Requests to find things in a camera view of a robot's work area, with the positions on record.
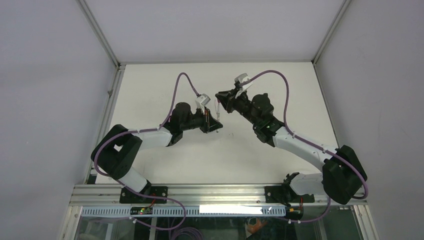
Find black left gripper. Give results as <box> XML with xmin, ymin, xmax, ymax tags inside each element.
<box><xmin>180</xmin><ymin>106</ymin><xmax>222</xmax><ymax>134</ymax></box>

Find white slotted cable duct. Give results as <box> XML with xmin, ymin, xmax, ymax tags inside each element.
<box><xmin>81</xmin><ymin>204</ymin><xmax>286</xmax><ymax>218</ymax></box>

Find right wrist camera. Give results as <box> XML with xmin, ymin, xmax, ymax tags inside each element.
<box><xmin>234</xmin><ymin>73</ymin><xmax>252</xmax><ymax>91</ymax></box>

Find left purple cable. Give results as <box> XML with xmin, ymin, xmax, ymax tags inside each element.
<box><xmin>93</xmin><ymin>72</ymin><xmax>204</xmax><ymax>240</ymax></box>

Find aluminium front rail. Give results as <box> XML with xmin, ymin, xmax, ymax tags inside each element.
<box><xmin>67</xmin><ymin>183</ymin><xmax>368</xmax><ymax>208</ymax></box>

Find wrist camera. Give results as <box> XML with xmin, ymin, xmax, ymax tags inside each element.
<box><xmin>195</xmin><ymin>93</ymin><xmax>211</xmax><ymax>109</ymax></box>
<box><xmin>234</xmin><ymin>73</ymin><xmax>252</xmax><ymax>91</ymax></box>

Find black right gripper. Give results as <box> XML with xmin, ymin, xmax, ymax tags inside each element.
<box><xmin>216</xmin><ymin>87</ymin><xmax>260</xmax><ymax>128</ymax></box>

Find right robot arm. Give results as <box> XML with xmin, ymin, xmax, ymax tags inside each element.
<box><xmin>215</xmin><ymin>89</ymin><xmax>368</xmax><ymax>205</ymax></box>

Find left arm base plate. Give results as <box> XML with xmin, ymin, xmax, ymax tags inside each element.
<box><xmin>119</xmin><ymin>185</ymin><xmax>169</xmax><ymax>205</ymax></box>

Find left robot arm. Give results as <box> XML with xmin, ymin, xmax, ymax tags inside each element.
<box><xmin>90</xmin><ymin>102</ymin><xmax>223</xmax><ymax>203</ymax></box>

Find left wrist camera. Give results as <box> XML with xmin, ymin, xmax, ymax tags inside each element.
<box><xmin>195</xmin><ymin>93</ymin><xmax>211</xmax><ymax>109</ymax></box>

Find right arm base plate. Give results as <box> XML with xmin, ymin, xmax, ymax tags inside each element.
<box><xmin>264</xmin><ymin>184</ymin><xmax>315</xmax><ymax>206</ymax></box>

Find white pen green end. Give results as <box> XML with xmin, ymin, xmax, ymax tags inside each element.
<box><xmin>214</xmin><ymin>99</ymin><xmax>220</xmax><ymax>123</ymax></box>

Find orange object under table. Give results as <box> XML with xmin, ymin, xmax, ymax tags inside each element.
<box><xmin>245</xmin><ymin>218</ymin><xmax>264</xmax><ymax>235</ymax></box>

